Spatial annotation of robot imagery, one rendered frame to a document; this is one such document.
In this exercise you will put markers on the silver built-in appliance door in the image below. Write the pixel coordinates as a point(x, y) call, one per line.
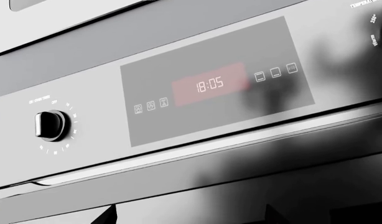
point(54, 23)

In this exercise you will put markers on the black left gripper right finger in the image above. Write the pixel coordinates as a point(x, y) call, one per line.
point(273, 215)

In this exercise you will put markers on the stainless steel oven control panel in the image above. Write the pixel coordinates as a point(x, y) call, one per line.
point(94, 93)

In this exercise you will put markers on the grey digital display panel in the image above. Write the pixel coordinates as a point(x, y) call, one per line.
point(209, 112)

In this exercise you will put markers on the stainless steel oven door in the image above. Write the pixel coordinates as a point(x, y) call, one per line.
point(209, 186)

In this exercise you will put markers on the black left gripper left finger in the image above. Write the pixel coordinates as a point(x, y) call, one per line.
point(108, 215)

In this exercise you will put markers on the black chrome timer knob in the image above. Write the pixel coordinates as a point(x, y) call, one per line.
point(49, 126)

